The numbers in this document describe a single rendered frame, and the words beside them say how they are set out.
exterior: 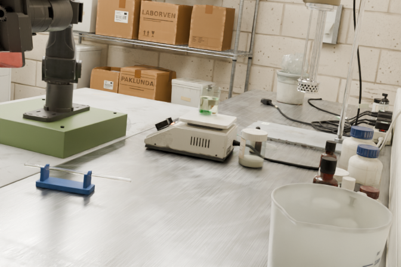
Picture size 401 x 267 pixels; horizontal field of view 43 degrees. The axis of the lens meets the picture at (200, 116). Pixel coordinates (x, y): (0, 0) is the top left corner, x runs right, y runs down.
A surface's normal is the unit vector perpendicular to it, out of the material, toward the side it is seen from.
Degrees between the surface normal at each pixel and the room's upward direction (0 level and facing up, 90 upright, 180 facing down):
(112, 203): 0
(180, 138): 90
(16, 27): 93
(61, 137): 90
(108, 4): 89
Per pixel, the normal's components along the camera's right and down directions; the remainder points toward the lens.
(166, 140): -0.26, 0.17
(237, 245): 0.11, -0.97
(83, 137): 0.93, 0.18
